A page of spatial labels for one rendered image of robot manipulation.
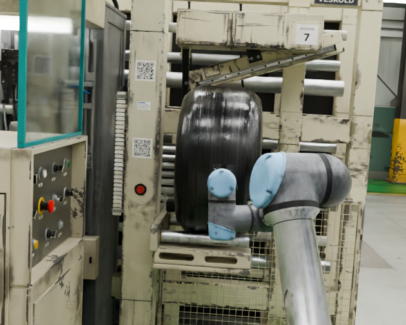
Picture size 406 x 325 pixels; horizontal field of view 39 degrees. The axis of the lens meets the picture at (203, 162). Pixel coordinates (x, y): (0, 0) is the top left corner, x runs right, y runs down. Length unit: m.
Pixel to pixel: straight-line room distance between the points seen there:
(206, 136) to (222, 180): 0.47
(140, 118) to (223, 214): 0.75
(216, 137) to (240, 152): 0.10
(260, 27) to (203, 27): 0.24
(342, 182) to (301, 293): 0.25
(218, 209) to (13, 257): 0.56
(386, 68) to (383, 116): 0.93
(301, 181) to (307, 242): 0.12
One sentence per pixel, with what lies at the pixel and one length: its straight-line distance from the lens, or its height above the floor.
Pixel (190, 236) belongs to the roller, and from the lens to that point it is 2.13.
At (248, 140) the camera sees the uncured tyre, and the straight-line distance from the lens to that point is 1.96.
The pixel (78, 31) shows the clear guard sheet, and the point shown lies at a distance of 2.02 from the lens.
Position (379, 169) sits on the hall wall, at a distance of 11.65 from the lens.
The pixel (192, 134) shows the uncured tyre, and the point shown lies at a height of 1.29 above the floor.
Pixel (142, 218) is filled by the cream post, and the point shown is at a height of 0.95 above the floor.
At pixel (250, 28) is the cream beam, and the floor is 1.72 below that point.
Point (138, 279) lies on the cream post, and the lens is 2.28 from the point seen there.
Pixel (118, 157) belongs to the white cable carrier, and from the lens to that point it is 2.21.
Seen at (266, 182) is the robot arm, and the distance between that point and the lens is 1.16.
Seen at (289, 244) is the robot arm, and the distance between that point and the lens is 1.16.
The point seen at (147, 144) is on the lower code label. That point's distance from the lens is 2.17.
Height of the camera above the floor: 1.43
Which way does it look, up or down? 7 degrees down
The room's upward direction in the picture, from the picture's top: 3 degrees clockwise
